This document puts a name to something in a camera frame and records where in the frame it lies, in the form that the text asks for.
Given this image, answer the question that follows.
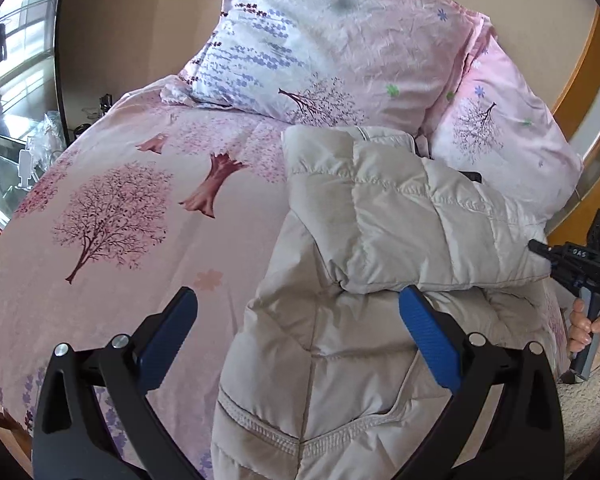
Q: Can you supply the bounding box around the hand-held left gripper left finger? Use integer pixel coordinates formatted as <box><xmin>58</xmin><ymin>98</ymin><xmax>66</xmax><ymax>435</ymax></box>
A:
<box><xmin>31</xmin><ymin>286</ymin><xmax>216</xmax><ymax>480</ymax></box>

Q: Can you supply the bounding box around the clear plastic bag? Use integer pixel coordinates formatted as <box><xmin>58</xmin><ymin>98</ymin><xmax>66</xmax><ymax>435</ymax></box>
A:
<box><xmin>26</xmin><ymin>111</ymin><xmax>70</xmax><ymax>173</ymax></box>

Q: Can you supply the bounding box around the pink tree print bed cover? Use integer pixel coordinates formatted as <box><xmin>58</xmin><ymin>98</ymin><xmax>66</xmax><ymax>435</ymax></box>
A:
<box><xmin>0</xmin><ymin>74</ymin><xmax>571</xmax><ymax>480</ymax></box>

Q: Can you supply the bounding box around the pink floral pillow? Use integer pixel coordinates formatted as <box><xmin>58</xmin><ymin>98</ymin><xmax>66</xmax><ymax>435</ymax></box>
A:
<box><xmin>161</xmin><ymin>0</ymin><xmax>486</xmax><ymax>136</ymax></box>
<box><xmin>425</xmin><ymin>27</ymin><xmax>585</xmax><ymax>236</ymax></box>

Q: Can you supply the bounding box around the person's right forearm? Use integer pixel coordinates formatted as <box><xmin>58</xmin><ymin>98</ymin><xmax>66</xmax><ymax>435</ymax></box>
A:
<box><xmin>555</xmin><ymin>352</ymin><xmax>600</xmax><ymax>466</ymax></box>

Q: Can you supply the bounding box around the person's right hand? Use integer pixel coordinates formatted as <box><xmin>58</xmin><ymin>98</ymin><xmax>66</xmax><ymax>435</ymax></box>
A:
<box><xmin>567</xmin><ymin>297</ymin><xmax>600</xmax><ymax>357</ymax></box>

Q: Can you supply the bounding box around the small white stand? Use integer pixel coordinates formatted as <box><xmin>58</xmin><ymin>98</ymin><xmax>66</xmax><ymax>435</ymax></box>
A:
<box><xmin>18</xmin><ymin>150</ymin><xmax>34</xmax><ymax>189</ymax></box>

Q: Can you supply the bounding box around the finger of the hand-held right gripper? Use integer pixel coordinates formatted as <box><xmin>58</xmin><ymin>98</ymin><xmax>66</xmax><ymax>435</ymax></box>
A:
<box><xmin>528</xmin><ymin>239</ymin><xmax>563</xmax><ymax>267</ymax></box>

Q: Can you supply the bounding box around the black framed television screen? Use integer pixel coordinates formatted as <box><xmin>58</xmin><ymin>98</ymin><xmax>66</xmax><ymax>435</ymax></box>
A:
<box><xmin>0</xmin><ymin>0</ymin><xmax>77</xmax><ymax>147</ymax></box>

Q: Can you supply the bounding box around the wooden door frame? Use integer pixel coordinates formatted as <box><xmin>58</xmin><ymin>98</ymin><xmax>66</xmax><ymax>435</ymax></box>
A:
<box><xmin>545</xmin><ymin>6</ymin><xmax>600</xmax><ymax>258</ymax></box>

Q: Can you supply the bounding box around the glass television stand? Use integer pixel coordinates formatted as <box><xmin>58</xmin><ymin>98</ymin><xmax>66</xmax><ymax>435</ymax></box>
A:
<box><xmin>0</xmin><ymin>127</ymin><xmax>48</xmax><ymax>228</ymax></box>

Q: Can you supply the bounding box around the beige down jacket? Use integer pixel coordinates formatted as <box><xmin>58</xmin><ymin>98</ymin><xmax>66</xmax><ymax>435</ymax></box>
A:
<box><xmin>211</xmin><ymin>125</ymin><xmax>551</xmax><ymax>480</ymax></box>

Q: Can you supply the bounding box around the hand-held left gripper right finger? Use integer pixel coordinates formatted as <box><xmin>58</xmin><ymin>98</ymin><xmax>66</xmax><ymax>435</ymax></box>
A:
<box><xmin>399</xmin><ymin>285</ymin><xmax>566</xmax><ymax>480</ymax></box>

